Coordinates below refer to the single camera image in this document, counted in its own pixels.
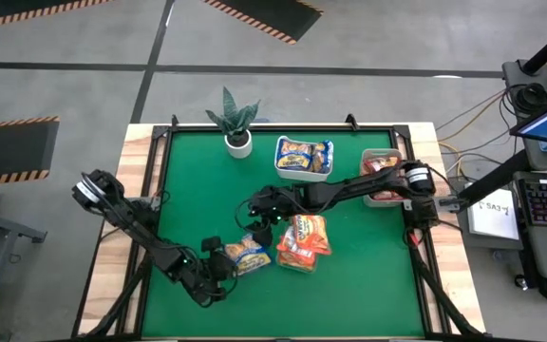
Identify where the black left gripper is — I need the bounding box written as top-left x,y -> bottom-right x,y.
182,236 -> 239,308

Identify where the orange Maruchan noodle pack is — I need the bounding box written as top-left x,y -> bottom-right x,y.
276,237 -> 320,273
292,214 -> 333,257
275,226 -> 298,253

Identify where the blue Maruchan noodle pack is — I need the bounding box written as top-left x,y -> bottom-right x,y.
275,140 -> 314,171
311,140 -> 335,175
224,234 -> 274,277

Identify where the red Maruchan noodle pack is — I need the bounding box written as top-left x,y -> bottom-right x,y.
364,155 -> 402,175
370,189 -> 406,203

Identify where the teal translucent plastic bin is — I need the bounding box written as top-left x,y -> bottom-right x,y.
274,213 -> 332,276

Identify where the white plastic bin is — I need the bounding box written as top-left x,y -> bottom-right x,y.
273,135 -> 335,183

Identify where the green plant in white pot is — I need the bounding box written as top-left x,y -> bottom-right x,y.
205,85 -> 261,160

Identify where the grey translucent plastic bin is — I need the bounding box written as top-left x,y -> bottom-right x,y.
359,147 -> 416,209

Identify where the black hazard-striped floor mat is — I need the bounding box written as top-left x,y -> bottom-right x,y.
0,115 -> 61,186
0,0 -> 109,32
200,0 -> 324,47

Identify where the small white board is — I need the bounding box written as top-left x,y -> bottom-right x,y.
465,187 -> 522,241

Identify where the yellow floor cable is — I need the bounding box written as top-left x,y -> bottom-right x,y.
437,92 -> 507,143

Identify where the coiled black cable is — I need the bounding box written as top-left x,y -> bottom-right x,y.
513,83 -> 547,115

